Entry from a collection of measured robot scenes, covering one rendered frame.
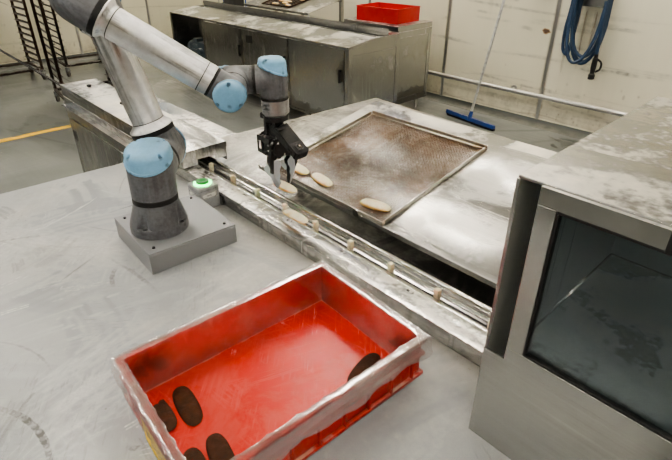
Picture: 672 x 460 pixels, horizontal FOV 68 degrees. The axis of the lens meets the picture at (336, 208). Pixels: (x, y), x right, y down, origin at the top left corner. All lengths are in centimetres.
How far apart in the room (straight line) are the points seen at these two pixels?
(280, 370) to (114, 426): 30
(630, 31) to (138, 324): 426
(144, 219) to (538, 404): 99
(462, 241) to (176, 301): 71
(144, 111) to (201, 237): 36
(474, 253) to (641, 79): 364
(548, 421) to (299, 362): 47
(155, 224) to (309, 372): 58
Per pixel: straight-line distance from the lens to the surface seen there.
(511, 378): 84
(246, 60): 527
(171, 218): 136
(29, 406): 112
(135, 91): 141
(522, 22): 509
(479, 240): 130
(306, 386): 100
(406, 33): 484
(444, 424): 97
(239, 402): 99
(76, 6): 126
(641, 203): 66
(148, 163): 129
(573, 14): 470
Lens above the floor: 157
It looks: 29 degrees down
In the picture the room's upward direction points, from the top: straight up
